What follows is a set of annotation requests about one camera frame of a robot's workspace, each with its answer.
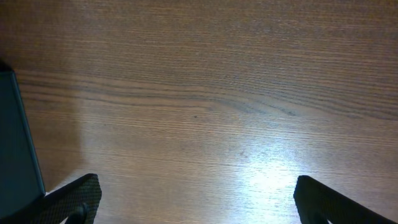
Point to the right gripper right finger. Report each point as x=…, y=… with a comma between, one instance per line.
x=317, y=203

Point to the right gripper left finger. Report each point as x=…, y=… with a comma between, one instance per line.
x=76, y=202

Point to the dark green box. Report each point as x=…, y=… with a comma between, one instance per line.
x=21, y=179

